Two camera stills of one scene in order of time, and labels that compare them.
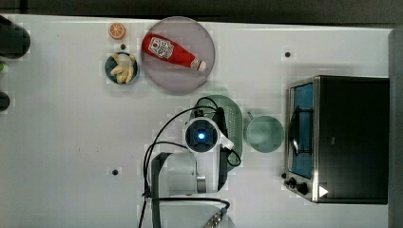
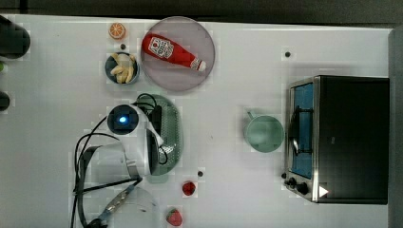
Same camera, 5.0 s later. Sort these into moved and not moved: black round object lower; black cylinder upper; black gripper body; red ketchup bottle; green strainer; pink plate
Moved: black gripper body; green strainer
Not moved: black cylinder upper; black round object lower; red ketchup bottle; pink plate
